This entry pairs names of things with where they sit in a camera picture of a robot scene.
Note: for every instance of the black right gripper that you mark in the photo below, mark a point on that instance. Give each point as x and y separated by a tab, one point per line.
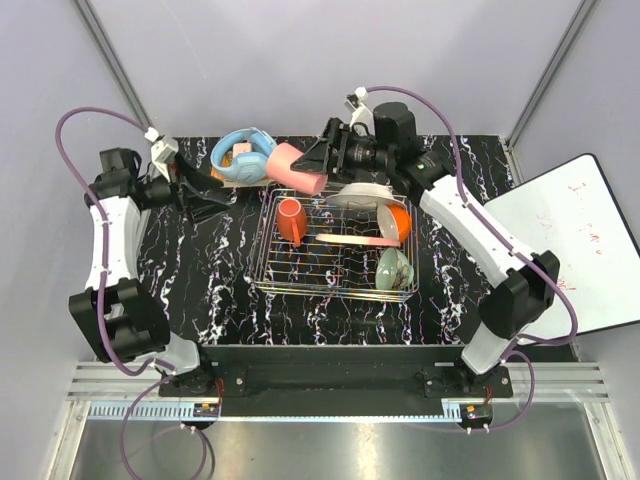
337	137

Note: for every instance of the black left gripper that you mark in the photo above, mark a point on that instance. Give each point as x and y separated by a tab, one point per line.
195	184

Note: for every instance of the pink plastic cup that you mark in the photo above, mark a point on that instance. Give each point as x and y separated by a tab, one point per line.
279	169

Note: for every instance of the white paper plate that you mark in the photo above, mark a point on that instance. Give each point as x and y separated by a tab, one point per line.
363	196

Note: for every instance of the orange ceramic mug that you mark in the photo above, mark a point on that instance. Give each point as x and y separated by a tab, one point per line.
291	221

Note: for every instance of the pink and cream plate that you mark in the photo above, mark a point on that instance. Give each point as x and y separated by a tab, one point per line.
357	240

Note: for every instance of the orange and white bowl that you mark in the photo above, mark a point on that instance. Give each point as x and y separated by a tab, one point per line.
394	222

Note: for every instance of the wire dish rack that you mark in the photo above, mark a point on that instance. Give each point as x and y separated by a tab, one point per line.
327	268

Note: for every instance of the green ceramic bowl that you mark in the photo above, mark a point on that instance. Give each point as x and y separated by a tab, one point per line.
394	271

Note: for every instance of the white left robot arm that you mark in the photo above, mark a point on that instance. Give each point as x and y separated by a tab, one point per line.
117	315

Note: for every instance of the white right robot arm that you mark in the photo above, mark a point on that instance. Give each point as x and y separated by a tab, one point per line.
522	281

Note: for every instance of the wooden board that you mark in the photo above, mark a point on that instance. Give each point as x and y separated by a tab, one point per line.
245	184

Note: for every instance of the blue headphones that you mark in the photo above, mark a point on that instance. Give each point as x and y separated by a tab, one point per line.
263	145

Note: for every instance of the small pink box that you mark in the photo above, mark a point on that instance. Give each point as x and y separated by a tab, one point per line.
241	148

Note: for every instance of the white whiteboard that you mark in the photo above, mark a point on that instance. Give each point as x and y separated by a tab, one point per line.
572	212

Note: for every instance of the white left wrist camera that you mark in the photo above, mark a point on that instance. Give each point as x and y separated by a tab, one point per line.
163	151

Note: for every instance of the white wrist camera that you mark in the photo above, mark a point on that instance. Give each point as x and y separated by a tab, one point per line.
163	151
361	115

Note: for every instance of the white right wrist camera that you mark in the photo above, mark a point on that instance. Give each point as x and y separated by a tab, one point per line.
361	115

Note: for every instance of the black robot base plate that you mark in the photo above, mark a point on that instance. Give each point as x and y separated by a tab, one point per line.
340	382

